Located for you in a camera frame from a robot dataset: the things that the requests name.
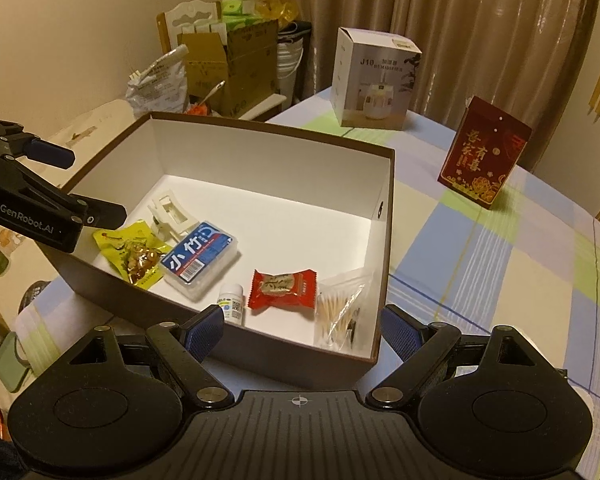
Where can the beige curtain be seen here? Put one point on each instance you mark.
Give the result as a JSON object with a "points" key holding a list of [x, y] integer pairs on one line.
{"points": [[523, 56]]}

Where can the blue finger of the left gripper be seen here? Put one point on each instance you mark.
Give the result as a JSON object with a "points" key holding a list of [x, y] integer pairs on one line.
{"points": [[49, 154], [100, 214]]}

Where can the cotton swab bag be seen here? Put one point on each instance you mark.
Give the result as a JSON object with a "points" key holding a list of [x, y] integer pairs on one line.
{"points": [[338, 307]]}

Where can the red candy packet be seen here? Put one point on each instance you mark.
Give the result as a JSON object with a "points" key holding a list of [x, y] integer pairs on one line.
{"points": [[287, 290]]}

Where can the red gift box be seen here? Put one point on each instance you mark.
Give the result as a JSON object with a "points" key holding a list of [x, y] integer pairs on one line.
{"points": [[485, 149]]}

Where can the white plastic clip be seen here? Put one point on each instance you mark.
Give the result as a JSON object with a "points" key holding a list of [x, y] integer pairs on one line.
{"points": [[171, 222]]}

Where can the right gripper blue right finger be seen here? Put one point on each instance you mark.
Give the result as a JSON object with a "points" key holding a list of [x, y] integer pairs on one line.
{"points": [[425, 351]]}

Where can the white carved chair back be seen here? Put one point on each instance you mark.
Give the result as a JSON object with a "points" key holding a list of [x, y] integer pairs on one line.
{"points": [[171, 23]]}

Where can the stacked white buckets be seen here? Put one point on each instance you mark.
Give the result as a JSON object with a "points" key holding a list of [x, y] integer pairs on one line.
{"points": [[289, 58]]}

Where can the white humidifier box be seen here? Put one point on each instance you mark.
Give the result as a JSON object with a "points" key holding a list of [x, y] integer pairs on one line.
{"points": [[373, 79]]}

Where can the yellow snack packet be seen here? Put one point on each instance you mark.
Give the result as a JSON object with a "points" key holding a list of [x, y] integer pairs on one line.
{"points": [[134, 252]]}

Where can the small white pill bottle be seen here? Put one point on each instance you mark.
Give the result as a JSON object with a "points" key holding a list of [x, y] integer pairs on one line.
{"points": [[231, 301]]}

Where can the cartoon print bed sheet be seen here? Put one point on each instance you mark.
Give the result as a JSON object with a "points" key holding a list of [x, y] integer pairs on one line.
{"points": [[86, 136]]}

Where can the blue floss pick box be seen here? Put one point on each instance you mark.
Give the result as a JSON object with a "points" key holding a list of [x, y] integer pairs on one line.
{"points": [[198, 260]]}

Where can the green tissue packs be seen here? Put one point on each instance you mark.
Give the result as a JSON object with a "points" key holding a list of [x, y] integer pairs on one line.
{"points": [[237, 13]]}

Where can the brown cardboard carton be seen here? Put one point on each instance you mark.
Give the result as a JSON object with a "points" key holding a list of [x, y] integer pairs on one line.
{"points": [[235, 73]]}

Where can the white crumpled plastic bag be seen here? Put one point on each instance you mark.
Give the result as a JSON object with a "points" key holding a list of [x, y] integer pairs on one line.
{"points": [[162, 87]]}

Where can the brown storage box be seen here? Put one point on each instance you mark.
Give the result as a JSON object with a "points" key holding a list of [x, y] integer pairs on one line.
{"points": [[294, 200]]}

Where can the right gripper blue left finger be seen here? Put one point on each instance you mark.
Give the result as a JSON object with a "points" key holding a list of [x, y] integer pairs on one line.
{"points": [[181, 348]]}

